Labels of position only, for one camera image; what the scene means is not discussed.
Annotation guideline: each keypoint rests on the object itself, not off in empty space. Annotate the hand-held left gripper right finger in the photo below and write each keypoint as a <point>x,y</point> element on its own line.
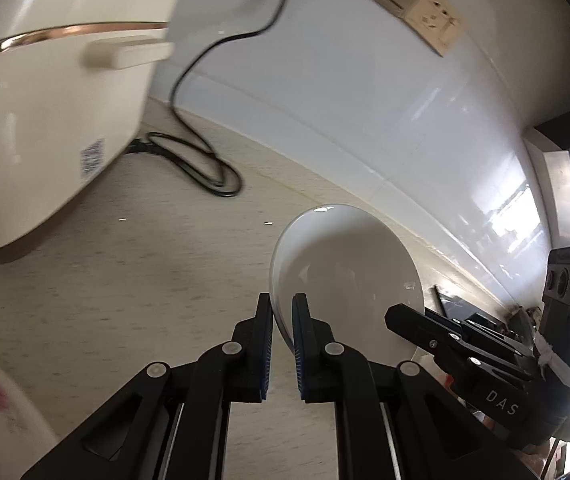
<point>299,347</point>

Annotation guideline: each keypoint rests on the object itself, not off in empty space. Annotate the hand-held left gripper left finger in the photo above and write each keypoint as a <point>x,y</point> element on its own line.
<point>266,345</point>

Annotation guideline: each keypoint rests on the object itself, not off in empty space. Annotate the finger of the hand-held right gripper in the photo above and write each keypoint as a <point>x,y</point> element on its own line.
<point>425,327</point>
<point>490,327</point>

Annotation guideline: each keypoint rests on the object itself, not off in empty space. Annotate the plain white bowl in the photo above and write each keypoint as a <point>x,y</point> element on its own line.
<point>350,270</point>

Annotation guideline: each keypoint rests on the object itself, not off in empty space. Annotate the cream rice cooker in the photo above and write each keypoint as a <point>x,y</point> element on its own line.
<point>40,110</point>

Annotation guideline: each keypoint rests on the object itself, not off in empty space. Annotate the white window frame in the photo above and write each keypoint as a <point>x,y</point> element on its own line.
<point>557,195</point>

